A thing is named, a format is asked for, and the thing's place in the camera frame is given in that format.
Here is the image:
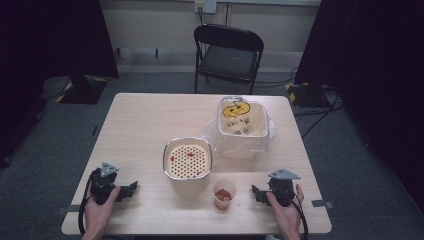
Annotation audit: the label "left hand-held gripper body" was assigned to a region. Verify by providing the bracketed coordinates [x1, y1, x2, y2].
[89, 162, 120, 205]

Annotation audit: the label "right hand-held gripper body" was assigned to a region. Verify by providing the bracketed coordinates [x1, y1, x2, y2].
[267, 168, 301, 208]

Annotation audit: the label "person's right hand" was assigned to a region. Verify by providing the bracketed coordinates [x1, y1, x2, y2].
[265, 184, 305, 236]

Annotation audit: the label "person's left hand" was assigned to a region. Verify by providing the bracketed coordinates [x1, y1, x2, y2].
[83, 185, 122, 235]

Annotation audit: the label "red food scraps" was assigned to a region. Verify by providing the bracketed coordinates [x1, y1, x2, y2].
[215, 188, 234, 202]

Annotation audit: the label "grey tape strip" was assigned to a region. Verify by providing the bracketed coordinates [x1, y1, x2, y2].
[55, 204, 82, 216]
[311, 199, 335, 210]

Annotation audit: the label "clear plastic cup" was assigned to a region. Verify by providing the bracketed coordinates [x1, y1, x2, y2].
[213, 178, 238, 211]

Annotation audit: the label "cream strainer container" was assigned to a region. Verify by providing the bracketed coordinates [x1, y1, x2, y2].
[162, 136, 214, 198]

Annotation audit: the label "clear plastic food container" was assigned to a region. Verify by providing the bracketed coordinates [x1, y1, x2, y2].
[217, 95, 270, 160]

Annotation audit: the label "clear plastic bin bag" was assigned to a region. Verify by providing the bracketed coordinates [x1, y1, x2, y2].
[199, 95, 277, 160]

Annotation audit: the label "black stand base striped tape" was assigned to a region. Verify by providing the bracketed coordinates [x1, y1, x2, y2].
[284, 81, 332, 109]
[54, 74, 110, 105]

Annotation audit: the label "black folding chair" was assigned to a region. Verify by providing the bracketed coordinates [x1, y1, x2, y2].
[193, 23, 265, 96]

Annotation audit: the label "dark curtain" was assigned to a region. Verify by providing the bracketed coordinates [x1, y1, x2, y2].
[0, 0, 120, 168]
[294, 0, 424, 214]

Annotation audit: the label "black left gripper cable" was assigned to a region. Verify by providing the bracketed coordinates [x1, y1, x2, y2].
[77, 168, 102, 236]

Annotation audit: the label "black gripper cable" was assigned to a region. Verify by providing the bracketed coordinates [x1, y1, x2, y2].
[77, 168, 102, 236]
[289, 194, 310, 240]

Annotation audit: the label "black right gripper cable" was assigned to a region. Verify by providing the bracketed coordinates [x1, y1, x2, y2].
[289, 194, 310, 240]

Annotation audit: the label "black floor cable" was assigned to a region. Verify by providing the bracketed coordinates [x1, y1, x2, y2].
[253, 67, 299, 90]
[293, 89, 345, 140]

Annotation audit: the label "white wall socket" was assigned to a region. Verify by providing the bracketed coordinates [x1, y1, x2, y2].
[194, 0, 218, 15]

